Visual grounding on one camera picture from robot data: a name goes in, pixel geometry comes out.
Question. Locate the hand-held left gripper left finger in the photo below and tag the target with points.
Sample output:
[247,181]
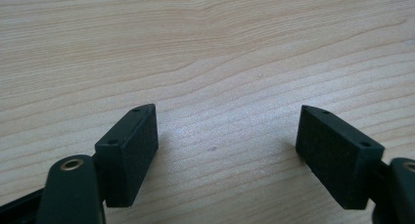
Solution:
[129,158]

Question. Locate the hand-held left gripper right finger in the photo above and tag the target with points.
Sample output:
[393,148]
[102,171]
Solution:
[336,155]

